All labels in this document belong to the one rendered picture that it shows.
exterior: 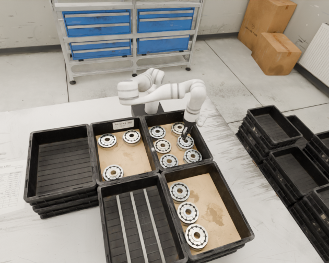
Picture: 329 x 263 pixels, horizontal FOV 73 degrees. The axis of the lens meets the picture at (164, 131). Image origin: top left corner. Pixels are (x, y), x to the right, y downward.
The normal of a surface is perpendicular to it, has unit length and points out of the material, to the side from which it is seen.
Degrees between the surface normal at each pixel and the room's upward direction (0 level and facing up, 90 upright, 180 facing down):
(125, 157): 0
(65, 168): 0
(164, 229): 0
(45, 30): 90
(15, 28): 90
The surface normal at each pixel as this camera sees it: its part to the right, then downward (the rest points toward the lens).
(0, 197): 0.09, -0.66
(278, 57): 0.12, 0.74
